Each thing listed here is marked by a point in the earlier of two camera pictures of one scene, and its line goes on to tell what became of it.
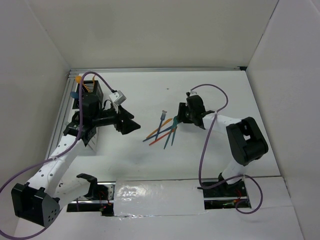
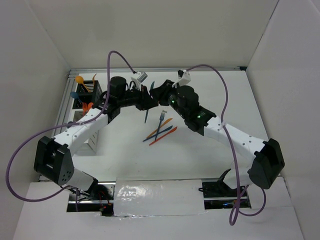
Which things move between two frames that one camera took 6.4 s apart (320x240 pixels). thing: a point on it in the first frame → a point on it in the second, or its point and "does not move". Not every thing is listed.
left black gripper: (128, 125) → (145, 101)
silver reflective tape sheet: (154, 197) does not move
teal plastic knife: (175, 127) → (147, 111)
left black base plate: (104, 203) does not move
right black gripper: (181, 116) → (160, 94)
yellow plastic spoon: (78, 80) does not move
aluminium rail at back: (142, 69) does not move
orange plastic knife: (161, 137) does not move
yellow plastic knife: (162, 125) does not move
